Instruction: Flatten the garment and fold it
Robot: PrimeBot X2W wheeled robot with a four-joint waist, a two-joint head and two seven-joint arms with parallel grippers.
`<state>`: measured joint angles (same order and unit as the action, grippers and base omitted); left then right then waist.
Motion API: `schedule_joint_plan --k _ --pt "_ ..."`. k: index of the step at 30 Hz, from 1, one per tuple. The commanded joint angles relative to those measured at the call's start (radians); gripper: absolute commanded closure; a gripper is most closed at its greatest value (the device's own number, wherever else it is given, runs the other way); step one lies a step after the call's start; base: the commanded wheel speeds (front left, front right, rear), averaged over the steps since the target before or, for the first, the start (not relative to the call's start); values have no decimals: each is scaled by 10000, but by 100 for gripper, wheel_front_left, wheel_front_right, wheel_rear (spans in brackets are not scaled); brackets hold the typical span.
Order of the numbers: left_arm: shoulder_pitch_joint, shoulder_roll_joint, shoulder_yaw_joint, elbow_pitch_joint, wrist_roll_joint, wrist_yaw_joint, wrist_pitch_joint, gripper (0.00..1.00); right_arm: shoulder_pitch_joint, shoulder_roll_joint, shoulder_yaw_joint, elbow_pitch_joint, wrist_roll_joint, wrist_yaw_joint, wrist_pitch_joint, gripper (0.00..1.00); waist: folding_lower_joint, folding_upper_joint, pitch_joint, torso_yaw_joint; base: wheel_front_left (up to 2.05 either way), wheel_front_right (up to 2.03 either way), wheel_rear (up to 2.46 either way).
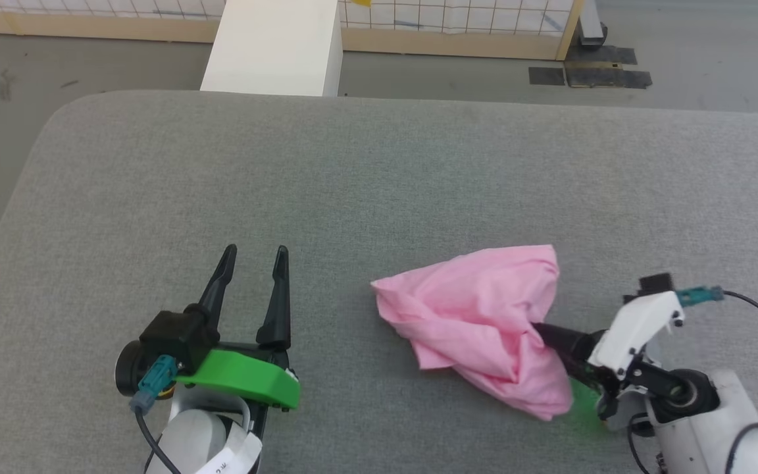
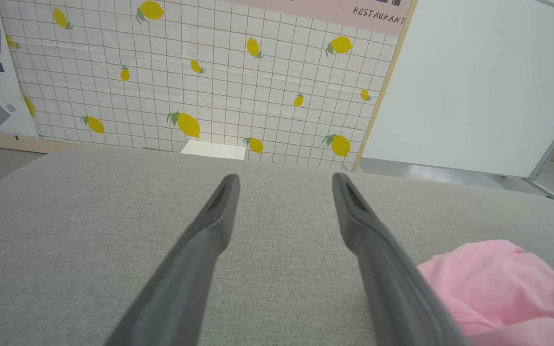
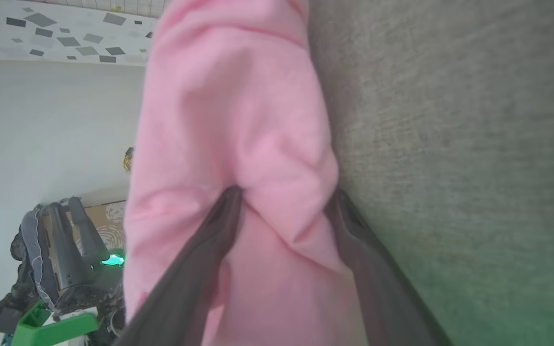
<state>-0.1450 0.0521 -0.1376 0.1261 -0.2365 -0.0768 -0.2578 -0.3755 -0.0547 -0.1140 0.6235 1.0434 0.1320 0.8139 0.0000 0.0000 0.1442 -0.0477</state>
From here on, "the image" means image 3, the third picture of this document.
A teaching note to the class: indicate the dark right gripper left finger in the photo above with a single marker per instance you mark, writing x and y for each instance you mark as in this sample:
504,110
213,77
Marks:
190,278

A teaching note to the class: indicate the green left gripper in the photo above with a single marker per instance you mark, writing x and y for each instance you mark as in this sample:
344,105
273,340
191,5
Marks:
56,329

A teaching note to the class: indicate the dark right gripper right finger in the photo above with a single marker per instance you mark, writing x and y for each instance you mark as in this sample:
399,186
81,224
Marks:
387,298

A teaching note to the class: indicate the pink cloth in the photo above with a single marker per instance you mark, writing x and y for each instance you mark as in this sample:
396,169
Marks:
233,120

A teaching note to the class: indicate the brown swirl pattern board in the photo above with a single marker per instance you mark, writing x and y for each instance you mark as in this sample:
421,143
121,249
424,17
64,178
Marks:
111,226

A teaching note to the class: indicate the small yellow dark object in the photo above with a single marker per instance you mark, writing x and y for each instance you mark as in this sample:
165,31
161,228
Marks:
128,158

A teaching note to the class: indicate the grey fabric sofa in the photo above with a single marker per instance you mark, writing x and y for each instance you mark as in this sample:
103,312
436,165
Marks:
450,144

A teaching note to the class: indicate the grey terrazzo pattern panel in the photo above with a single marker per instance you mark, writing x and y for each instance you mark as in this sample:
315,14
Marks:
56,36

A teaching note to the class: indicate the lemon print screen panel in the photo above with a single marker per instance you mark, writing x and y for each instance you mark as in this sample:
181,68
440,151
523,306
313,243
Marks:
128,6

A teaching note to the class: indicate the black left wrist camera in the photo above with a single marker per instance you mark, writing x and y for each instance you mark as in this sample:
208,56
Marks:
5,315

